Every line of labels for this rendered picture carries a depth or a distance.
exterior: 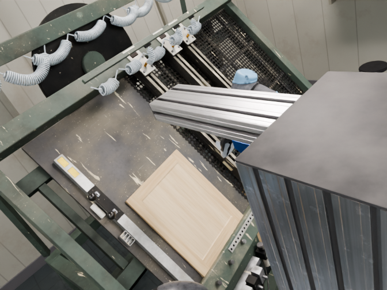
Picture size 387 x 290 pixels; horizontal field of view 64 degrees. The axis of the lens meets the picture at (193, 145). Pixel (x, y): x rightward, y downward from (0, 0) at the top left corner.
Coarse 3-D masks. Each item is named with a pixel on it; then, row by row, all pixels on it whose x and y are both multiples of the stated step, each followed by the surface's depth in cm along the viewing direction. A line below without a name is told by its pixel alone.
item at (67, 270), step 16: (96, 224) 249; (80, 240) 239; (48, 256) 230; (64, 256) 231; (128, 256) 286; (64, 272) 210; (80, 272) 205; (144, 272) 206; (80, 288) 200; (96, 288) 190; (272, 288) 215
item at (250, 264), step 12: (252, 252) 177; (264, 252) 175; (240, 264) 168; (252, 264) 173; (264, 264) 182; (240, 276) 169; (252, 276) 164; (264, 276) 166; (228, 288) 160; (240, 288) 163; (252, 288) 159
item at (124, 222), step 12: (60, 156) 148; (60, 168) 148; (72, 180) 149; (84, 180) 149; (84, 192) 150; (96, 204) 151; (132, 228) 150; (144, 240) 150; (156, 252) 151; (168, 264) 151; (180, 276) 151
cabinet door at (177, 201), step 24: (168, 168) 174; (192, 168) 181; (144, 192) 162; (168, 192) 169; (192, 192) 175; (216, 192) 182; (144, 216) 157; (168, 216) 163; (192, 216) 169; (216, 216) 176; (240, 216) 183; (168, 240) 158; (192, 240) 164; (216, 240) 170; (192, 264) 159
